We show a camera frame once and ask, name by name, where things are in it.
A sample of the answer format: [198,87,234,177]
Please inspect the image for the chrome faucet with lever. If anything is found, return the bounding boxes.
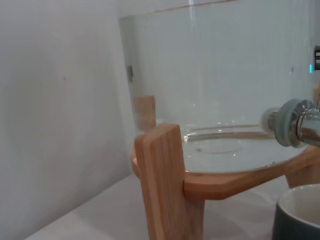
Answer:
[259,98,320,148]

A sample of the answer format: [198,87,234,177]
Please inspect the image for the dark grey ceramic mug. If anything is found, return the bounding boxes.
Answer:
[272,184,320,240]

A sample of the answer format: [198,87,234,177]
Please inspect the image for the wooden dispenser stand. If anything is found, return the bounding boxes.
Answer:
[130,95,320,240]

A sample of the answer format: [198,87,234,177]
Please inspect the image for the glass water dispenser jar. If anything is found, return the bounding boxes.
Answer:
[117,0,320,173]

